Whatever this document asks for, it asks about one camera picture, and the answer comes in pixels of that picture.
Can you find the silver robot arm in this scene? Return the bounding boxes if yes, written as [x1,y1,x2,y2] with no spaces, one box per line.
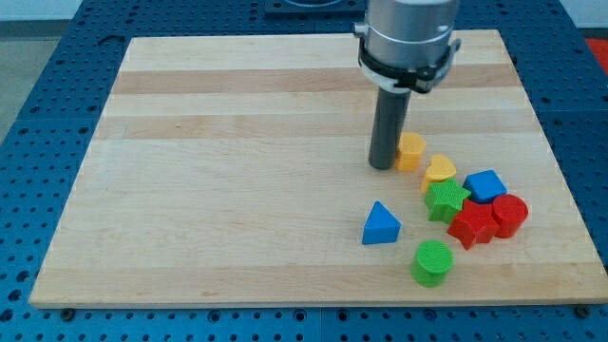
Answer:
[353,0,461,94]

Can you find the wooden board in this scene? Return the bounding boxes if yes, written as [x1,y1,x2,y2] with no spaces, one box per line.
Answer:
[29,30,607,309]

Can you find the blue triangle block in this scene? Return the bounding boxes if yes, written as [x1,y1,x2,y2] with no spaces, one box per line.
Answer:
[361,201,402,245]

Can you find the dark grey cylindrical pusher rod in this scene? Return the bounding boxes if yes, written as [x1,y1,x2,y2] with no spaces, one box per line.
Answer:
[368,88,410,170]

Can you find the yellow hexagon block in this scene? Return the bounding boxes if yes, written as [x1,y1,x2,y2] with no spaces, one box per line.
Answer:
[394,132,427,171]

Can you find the yellow heart block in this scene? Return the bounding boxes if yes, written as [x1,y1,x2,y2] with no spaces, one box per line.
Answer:
[420,154,457,194]

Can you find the green star block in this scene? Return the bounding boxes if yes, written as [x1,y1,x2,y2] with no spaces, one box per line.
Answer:
[425,178,471,224]

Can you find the green cylinder block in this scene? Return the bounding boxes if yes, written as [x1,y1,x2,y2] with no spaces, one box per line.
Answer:
[410,240,454,288]

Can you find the red star block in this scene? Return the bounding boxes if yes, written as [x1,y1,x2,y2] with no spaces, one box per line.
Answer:
[447,199,500,250]

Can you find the blue cube block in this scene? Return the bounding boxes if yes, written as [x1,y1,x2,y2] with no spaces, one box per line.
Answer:
[463,170,507,204]

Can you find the red cylinder block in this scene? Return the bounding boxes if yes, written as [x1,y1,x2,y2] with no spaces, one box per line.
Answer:
[492,194,529,238]

